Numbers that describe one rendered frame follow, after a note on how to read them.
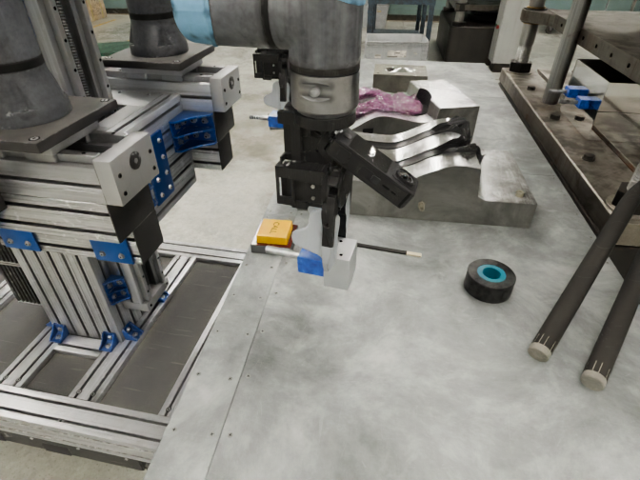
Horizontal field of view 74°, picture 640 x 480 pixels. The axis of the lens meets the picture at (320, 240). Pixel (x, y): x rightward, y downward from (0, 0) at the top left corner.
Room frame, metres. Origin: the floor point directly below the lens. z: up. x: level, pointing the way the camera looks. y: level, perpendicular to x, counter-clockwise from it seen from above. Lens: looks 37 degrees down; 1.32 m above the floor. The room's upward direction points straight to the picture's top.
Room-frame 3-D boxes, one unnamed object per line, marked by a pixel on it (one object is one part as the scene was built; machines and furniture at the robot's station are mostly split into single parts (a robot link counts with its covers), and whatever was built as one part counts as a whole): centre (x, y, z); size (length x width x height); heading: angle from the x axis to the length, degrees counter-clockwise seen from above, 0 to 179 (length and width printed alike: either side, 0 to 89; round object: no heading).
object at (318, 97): (0.47, 0.00, 1.17); 0.08 x 0.08 x 0.05
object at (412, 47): (4.54, -0.75, 0.32); 0.60 x 0.40 x 0.22; 87
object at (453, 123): (0.91, -0.20, 0.92); 0.35 x 0.16 x 0.09; 82
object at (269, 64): (1.02, 0.10, 1.09); 0.09 x 0.08 x 0.12; 78
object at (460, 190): (0.90, -0.21, 0.87); 0.50 x 0.26 x 0.14; 82
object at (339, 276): (0.48, 0.02, 0.93); 0.13 x 0.05 x 0.05; 73
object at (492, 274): (0.55, -0.30, 0.82); 0.08 x 0.08 x 0.04
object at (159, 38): (1.25, 0.44, 1.09); 0.15 x 0.15 x 0.10
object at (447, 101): (1.27, -0.18, 0.86); 0.50 x 0.26 x 0.11; 99
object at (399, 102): (1.26, -0.18, 0.90); 0.26 x 0.18 x 0.08; 99
